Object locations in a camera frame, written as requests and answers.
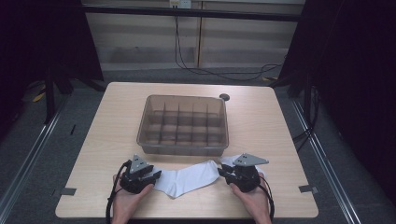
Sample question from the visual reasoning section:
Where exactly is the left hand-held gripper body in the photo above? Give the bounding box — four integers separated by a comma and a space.
120, 154, 151, 195

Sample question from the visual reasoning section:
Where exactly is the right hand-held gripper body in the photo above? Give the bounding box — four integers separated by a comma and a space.
231, 152, 270, 193

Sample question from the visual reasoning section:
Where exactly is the grey translucent divided storage box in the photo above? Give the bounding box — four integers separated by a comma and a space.
135, 94, 231, 158

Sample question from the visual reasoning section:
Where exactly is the person's right hand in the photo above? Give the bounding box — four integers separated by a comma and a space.
230, 181, 272, 224

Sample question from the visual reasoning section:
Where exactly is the person's left hand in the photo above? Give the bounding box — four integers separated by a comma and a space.
110, 174, 155, 224

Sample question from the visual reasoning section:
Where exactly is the grey tape piece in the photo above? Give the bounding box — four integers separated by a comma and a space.
298, 184, 319, 195
59, 187, 78, 197

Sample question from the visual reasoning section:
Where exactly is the black metal stand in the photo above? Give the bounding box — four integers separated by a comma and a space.
270, 69, 316, 125
42, 66, 107, 126

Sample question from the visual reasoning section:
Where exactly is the dark curtain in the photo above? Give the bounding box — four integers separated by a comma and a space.
277, 0, 396, 198
0, 0, 105, 139

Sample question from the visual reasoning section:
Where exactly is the black horizontal bar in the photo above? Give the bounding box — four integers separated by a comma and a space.
81, 5, 303, 23

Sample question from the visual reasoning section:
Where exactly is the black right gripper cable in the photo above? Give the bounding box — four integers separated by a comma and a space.
256, 174, 276, 222

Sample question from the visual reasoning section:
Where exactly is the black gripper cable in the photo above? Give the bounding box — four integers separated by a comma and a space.
105, 160, 133, 224
256, 174, 276, 222

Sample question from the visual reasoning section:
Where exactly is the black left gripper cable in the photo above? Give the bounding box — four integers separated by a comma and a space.
105, 160, 133, 224

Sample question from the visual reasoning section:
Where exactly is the black cable bundle by stand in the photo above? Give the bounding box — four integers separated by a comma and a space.
291, 86, 322, 153

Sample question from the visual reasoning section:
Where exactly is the aluminium floor rail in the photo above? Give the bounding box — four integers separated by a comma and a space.
0, 101, 69, 217
290, 98, 362, 224

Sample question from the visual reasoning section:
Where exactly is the black cable on floor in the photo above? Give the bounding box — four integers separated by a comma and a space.
173, 15, 284, 83

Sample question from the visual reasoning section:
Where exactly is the white wall socket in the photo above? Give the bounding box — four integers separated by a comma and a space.
168, 0, 192, 9

